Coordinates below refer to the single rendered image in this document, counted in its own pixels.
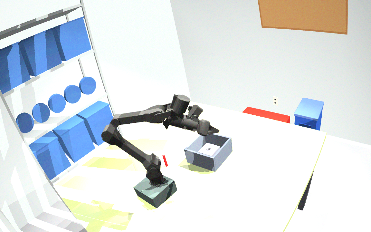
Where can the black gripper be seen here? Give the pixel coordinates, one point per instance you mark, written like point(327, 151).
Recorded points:
point(202, 127)

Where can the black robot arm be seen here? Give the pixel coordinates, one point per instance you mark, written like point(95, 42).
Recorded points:
point(172, 112)

